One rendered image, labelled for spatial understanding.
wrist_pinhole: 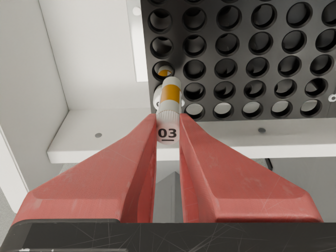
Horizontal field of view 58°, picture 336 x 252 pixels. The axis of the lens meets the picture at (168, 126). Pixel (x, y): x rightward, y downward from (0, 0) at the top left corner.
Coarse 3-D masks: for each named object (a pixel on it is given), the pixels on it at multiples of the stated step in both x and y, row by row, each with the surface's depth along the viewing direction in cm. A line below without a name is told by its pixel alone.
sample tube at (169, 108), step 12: (168, 84) 15; (180, 84) 16; (168, 96) 14; (180, 96) 15; (168, 108) 13; (180, 108) 14; (156, 120) 13; (168, 120) 12; (156, 132) 13; (168, 132) 13; (168, 144) 13
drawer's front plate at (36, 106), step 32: (0, 0) 17; (32, 0) 21; (0, 32) 17; (32, 32) 21; (0, 64) 17; (32, 64) 21; (0, 96) 17; (32, 96) 20; (64, 96) 26; (0, 128) 17; (32, 128) 20; (0, 160) 18; (32, 160) 20
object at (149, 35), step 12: (144, 0) 15; (168, 0) 15; (144, 12) 16; (168, 12) 16; (144, 24) 16; (144, 36) 16; (156, 36) 16; (168, 36) 16; (156, 60) 17; (168, 60) 17; (156, 84) 18
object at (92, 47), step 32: (64, 0) 22; (96, 0) 22; (64, 32) 23; (96, 32) 23; (128, 32) 23; (64, 64) 24; (96, 64) 24; (128, 64) 24; (96, 96) 26; (128, 96) 26; (64, 128) 24; (96, 128) 24; (128, 128) 24; (224, 128) 23; (256, 128) 23; (288, 128) 23; (320, 128) 23; (64, 160) 22
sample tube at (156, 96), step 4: (160, 68) 21; (164, 68) 20; (168, 68) 20; (160, 72) 20; (164, 72) 20; (168, 72) 20; (156, 88) 18; (160, 88) 18; (156, 92) 18; (156, 96) 17; (156, 100) 17; (156, 104) 17; (156, 108) 18
